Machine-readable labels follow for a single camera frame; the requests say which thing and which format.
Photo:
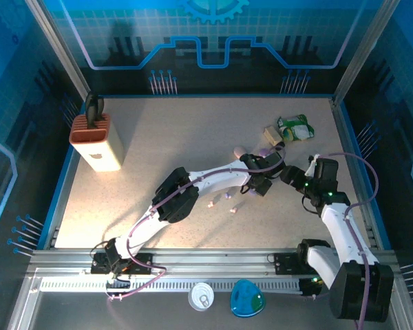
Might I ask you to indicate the pink earbud charging case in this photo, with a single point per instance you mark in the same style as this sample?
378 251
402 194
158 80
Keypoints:
238 150

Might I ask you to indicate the purple earbud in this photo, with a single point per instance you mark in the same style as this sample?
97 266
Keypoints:
228 195

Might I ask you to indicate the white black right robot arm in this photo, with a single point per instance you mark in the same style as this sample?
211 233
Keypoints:
347 237

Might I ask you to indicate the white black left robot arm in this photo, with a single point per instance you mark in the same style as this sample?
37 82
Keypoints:
223 177

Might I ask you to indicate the small tan box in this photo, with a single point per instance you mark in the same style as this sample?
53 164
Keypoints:
272 134

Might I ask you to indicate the green snack bag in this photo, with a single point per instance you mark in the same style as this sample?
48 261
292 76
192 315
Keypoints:
296 129

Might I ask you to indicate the blue green plastic container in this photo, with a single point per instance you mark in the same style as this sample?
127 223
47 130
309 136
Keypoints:
248 299

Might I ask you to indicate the cream knife block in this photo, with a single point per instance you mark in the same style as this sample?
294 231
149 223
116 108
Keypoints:
103 151

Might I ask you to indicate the aluminium side rail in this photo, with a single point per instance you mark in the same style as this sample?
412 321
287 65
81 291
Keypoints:
347 144

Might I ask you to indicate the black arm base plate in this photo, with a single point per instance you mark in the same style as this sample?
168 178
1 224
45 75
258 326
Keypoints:
141 263
285 264

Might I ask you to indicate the aluminium mounting rail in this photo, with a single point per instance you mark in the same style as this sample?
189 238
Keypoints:
210 261

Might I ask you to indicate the aluminium frame post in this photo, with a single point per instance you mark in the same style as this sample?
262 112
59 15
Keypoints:
57 44
367 44

